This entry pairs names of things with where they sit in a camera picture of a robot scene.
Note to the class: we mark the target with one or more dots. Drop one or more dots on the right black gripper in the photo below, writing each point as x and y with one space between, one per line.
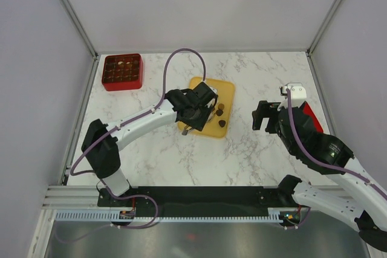
265 109

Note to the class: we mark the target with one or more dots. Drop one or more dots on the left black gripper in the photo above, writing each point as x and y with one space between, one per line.
199 124

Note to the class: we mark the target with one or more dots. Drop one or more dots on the metal serving tongs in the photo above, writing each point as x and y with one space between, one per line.
197 122

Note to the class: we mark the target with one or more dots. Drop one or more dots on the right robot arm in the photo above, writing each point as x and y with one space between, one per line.
303 137

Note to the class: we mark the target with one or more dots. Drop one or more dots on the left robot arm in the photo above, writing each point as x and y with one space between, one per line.
103 142

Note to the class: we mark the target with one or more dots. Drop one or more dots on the dark teardrop chocolate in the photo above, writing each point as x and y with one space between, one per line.
222 123

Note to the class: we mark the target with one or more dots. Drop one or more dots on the yellow plastic tray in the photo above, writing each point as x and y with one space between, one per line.
226 93

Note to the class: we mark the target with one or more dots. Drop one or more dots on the red box lid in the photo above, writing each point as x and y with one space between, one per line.
307 110

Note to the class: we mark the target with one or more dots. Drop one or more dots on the red compartment box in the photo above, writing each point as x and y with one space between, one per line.
123 77

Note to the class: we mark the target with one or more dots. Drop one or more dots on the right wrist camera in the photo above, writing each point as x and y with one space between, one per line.
295 92

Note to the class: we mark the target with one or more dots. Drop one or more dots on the right aluminium frame post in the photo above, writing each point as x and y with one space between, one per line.
324 25

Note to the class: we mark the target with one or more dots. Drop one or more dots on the aluminium frame post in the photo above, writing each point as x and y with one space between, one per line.
71 13
324 25

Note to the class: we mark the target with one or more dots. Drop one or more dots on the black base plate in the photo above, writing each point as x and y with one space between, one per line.
202 200

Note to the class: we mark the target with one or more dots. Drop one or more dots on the grey slotted cable duct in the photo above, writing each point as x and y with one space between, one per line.
115 215

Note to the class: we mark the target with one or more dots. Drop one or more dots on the left aluminium frame post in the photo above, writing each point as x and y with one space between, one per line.
71 13

